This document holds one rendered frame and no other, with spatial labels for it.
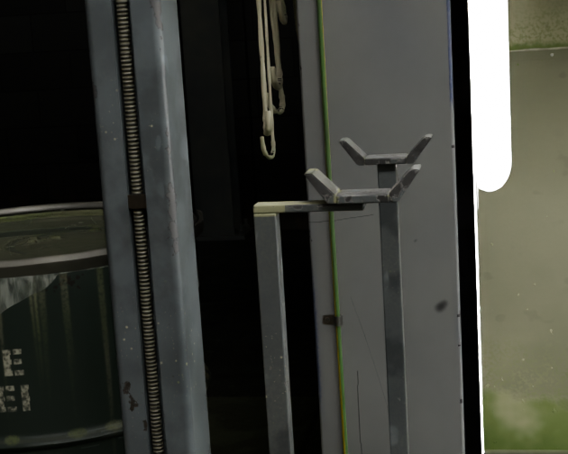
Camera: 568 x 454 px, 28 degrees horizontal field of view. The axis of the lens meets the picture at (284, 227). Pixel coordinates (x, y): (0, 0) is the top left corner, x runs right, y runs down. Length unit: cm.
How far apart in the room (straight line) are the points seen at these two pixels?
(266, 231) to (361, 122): 57
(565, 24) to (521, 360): 95
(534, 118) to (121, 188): 232
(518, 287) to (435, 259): 158
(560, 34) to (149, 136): 243
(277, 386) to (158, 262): 15
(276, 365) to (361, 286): 58
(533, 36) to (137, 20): 242
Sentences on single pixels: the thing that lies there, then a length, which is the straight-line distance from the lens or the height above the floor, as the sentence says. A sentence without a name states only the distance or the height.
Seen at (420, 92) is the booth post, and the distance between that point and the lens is 134.
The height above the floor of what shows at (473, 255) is 93.
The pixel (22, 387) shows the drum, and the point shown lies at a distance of 183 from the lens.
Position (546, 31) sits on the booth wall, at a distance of 323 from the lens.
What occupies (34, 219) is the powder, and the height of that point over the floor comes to 86.
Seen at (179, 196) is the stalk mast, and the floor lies 109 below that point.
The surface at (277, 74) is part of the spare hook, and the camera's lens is 145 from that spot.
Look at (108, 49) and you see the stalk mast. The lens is 88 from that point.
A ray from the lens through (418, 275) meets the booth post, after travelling 138.
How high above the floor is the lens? 122
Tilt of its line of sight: 10 degrees down
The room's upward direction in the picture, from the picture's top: 3 degrees counter-clockwise
